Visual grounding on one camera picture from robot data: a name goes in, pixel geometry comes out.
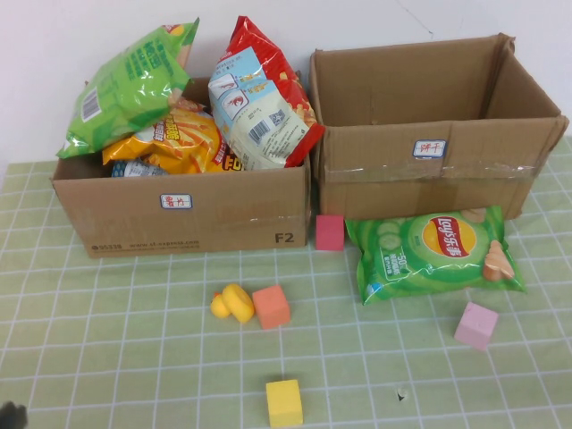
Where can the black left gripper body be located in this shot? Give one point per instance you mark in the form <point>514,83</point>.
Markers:
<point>11,418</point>

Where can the blue white snack bag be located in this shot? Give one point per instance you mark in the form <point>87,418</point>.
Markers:
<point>134,169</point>

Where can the orange yellow fries snack bag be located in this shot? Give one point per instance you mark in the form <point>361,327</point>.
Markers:
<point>187,143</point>

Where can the yellow rubber duck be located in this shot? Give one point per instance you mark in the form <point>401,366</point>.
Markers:
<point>234,304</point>

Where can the white label with red writing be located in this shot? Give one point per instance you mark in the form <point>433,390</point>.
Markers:
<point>176,201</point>
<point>429,148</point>

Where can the yellow foam cube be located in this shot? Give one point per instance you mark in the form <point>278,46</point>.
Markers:
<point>284,404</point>

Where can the orange foam cube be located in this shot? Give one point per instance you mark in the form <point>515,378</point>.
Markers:
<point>271,307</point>

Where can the cardboard box with F2 print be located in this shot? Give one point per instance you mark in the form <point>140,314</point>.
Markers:
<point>223,219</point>

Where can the green chip bag with barcode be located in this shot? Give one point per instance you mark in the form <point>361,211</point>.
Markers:
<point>129,89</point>

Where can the magenta foam cube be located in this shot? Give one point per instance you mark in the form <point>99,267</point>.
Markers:
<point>330,233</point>

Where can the red shrimp cracker bag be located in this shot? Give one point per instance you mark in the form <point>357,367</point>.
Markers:
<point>268,134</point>

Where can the taped open cardboard box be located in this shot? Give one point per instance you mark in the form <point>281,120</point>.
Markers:
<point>380,187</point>

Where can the green Lay's cucumber chip bag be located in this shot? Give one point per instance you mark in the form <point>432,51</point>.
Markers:
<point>424,268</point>

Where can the light pink foam cube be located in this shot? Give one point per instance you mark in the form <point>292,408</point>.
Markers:
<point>476,326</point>

